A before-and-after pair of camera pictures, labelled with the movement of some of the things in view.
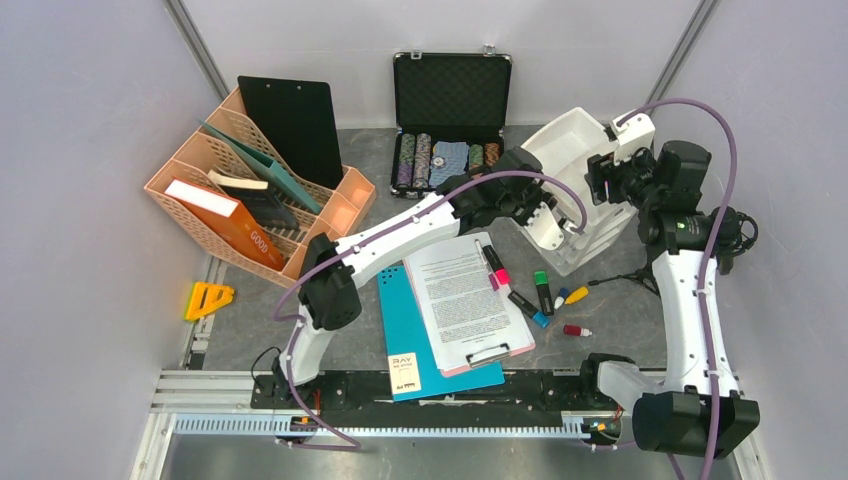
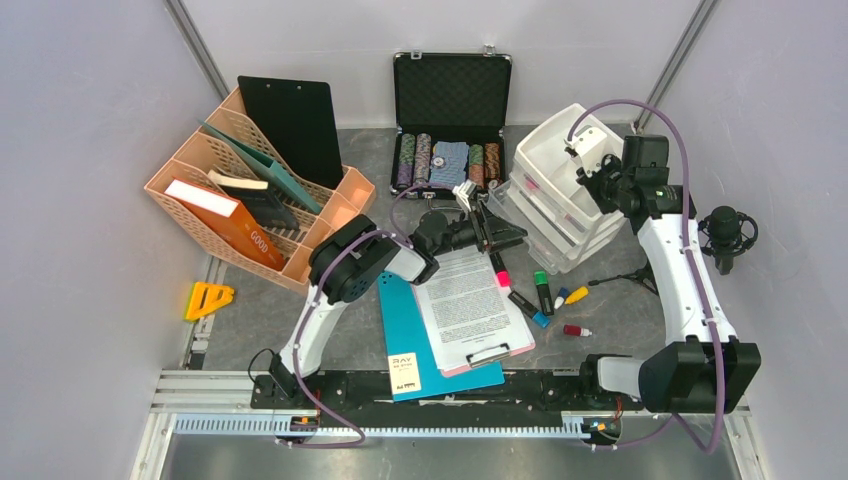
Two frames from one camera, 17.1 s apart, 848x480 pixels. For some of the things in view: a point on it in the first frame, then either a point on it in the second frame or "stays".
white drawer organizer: (563, 148) stays
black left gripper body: (523, 207) to (462, 235)
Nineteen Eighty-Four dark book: (252, 194) stays
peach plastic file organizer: (237, 199) stays
